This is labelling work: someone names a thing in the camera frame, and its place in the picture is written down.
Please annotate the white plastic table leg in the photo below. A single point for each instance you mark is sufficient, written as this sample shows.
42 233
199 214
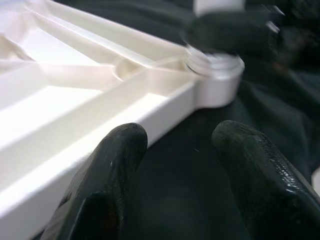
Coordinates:
217 5

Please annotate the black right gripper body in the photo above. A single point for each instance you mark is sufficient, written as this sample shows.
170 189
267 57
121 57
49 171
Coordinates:
287 32

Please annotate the black cloth table cover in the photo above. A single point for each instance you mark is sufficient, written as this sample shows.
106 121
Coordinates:
187 175

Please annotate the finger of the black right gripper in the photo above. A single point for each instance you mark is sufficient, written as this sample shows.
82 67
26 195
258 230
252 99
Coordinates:
230 32

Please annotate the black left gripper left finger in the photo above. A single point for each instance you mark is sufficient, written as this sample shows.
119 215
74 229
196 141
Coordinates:
105 190

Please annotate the white plastic table top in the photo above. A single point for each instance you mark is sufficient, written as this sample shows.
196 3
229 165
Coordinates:
75 100

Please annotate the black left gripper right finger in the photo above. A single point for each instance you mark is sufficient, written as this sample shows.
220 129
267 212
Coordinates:
265 190

